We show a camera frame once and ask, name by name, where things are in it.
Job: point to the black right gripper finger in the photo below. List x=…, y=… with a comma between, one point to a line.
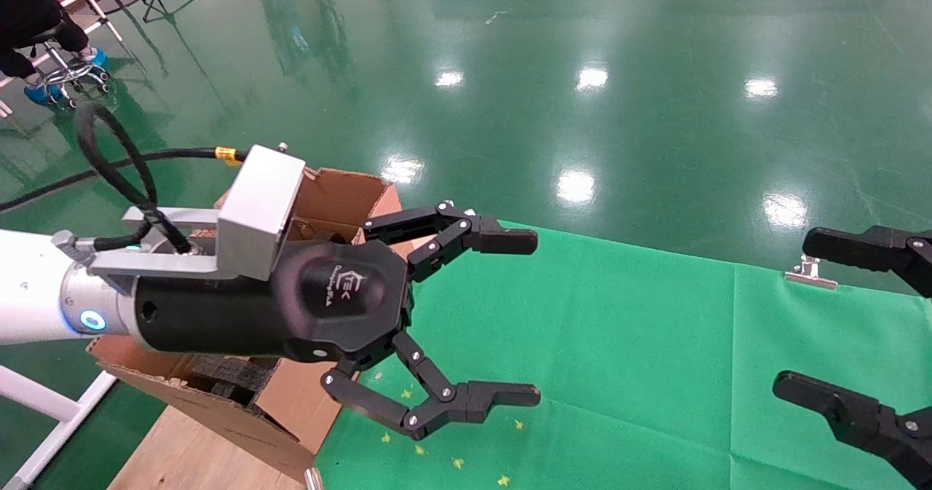
x=874, y=246
x=874, y=424

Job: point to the chrome stool with black seat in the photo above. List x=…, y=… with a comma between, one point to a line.
x=69, y=73

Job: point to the large open brown carton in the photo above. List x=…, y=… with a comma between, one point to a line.
x=218, y=421

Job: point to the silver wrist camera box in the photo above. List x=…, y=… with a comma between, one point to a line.
x=255, y=206

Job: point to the person in black clothes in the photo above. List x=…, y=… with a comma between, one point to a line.
x=25, y=9

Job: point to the black foam block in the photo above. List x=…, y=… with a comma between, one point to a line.
x=233, y=373

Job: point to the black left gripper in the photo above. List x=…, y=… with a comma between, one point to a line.
x=335, y=308

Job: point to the white metal frame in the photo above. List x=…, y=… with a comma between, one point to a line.
x=36, y=395

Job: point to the green cloth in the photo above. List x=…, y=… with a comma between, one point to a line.
x=619, y=359

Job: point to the blue shoe cover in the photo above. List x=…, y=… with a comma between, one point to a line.
x=44, y=93
x=99, y=58

